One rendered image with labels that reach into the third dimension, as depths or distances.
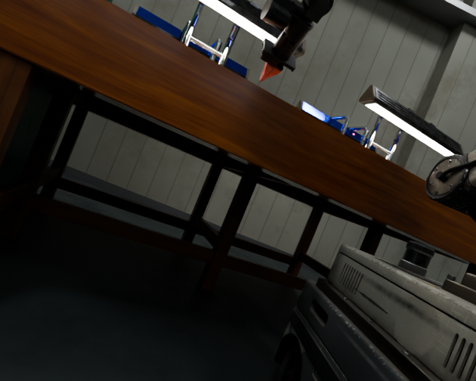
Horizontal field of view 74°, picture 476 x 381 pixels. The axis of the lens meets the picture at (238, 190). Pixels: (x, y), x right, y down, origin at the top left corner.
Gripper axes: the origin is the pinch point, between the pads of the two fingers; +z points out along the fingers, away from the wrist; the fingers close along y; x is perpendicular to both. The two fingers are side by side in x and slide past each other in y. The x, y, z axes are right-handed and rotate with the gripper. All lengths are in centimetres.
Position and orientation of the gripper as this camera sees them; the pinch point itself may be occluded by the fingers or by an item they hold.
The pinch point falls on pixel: (261, 78)
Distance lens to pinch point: 98.2
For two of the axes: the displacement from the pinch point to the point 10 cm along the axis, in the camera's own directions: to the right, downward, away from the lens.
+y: -8.7, -3.5, -3.5
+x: -0.8, 8.0, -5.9
